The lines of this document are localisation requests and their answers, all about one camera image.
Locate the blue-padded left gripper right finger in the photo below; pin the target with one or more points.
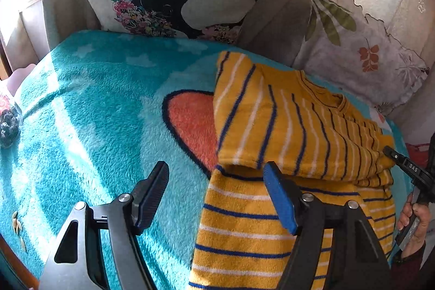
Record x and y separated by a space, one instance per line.
334 243

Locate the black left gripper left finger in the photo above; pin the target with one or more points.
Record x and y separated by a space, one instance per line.
76 260

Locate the yellow striped knit sweater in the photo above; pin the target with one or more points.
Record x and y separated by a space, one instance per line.
316 137

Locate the red plastic bag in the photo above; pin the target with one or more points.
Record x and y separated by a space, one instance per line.
418 153

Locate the teal star fleece blanket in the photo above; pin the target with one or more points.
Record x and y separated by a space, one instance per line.
98 112

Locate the leaf print ruffled pillow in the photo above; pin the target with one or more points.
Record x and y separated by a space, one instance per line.
352 50

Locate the glass jar with stones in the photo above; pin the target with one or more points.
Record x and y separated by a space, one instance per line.
10 120

